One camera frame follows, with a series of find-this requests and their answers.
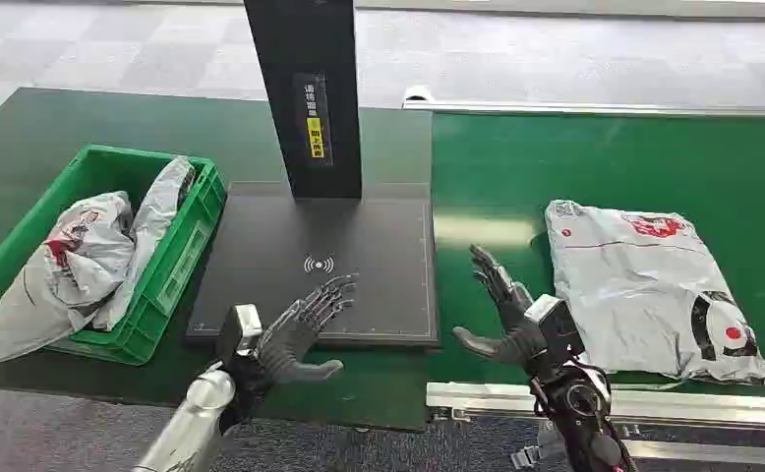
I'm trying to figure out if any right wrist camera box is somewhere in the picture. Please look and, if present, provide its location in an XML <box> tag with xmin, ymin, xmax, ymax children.
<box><xmin>523</xmin><ymin>293</ymin><xmax>586</xmax><ymax>368</ymax></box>

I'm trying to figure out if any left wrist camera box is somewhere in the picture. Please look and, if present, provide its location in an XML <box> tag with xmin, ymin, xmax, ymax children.
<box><xmin>215</xmin><ymin>303</ymin><xmax>265</xmax><ymax>361</ymax></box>

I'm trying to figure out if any pale crate label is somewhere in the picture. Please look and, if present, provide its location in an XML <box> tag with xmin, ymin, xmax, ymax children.
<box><xmin>155</xmin><ymin>220</ymin><xmax>212</xmax><ymax>309</ymax></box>

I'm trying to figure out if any black yellow warning label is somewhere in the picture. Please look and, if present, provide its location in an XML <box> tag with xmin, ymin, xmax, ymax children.
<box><xmin>292</xmin><ymin>72</ymin><xmax>334</xmax><ymax>168</ymax></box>

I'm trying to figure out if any green plastic crate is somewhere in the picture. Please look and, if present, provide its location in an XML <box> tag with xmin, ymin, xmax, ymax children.
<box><xmin>0</xmin><ymin>144</ymin><xmax>228</xmax><ymax>367</ymax></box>

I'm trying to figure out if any flat grey parcel, red print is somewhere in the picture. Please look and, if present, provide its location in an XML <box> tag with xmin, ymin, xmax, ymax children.
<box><xmin>544</xmin><ymin>198</ymin><xmax>765</xmax><ymax>387</ymax></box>

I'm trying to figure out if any narrow grey parcel bag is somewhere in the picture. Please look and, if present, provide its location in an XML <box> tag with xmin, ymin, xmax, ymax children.
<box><xmin>91</xmin><ymin>155</ymin><xmax>198</xmax><ymax>332</ymax></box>

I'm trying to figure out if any thin silver conveyor rail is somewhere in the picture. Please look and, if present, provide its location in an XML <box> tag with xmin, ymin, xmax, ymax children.
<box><xmin>401</xmin><ymin>86</ymin><xmax>765</xmax><ymax>119</ymax></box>

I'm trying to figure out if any black scanner base plate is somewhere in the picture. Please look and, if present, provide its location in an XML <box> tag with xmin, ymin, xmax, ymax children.
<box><xmin>185</xmin><ymin>181</ymin><xmax>441</xmax><ymax>348</ymax></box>

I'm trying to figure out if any large grey parcel bag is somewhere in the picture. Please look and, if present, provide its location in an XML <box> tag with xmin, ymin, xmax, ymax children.
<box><xmin>0</xmin><ymin>190</ymin><xmax>138</xmax><ymax>364</ymax></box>

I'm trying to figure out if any silver conveyor frame rail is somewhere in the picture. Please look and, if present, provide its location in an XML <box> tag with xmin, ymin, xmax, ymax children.
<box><xmin>425</xmin><ymin>382</ymin><xmax>765</xmax><ymax>433</ymax></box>

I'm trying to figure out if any black scanner post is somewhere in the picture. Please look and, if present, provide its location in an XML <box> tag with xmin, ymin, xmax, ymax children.
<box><xmin>243</xmin><ymin>0</ymin><xmax>364</xmax><ymax>201</ymax></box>

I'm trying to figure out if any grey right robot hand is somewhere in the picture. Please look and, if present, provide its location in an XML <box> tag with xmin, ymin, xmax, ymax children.
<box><xmin>451</xmin><ymin>244</ymin><xmax>549</xmax><ymax>374</ymax></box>

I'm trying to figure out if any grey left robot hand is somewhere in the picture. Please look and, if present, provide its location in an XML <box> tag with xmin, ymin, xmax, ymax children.
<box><xmin>251</xmin><ymin>273</ymin><xmax>359</xmax><ymax>390</ymax></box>

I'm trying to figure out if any green conveyor belt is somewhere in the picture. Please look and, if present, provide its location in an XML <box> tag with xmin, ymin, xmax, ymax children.
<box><xmin>430</xmin><ymin>111</ymin><xmax>765</xmax><ymax>400</ymax></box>

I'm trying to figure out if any black cabled right robot arm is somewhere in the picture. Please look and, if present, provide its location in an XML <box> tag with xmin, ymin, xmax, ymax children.
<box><xmin>526</xmin><ymin>354</ymin><xmax>639</xmax><ymax>472</ymax></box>

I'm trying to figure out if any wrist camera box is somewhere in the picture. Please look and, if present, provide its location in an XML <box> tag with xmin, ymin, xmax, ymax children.
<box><xmin>523</xmin><ymin>293</ymin><xmax>586</xmax><ymax>368</ymax></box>
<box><xmin>215</xmin><ymin>303</ymin><xmax>265</xmax><ymax>361</ymax></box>

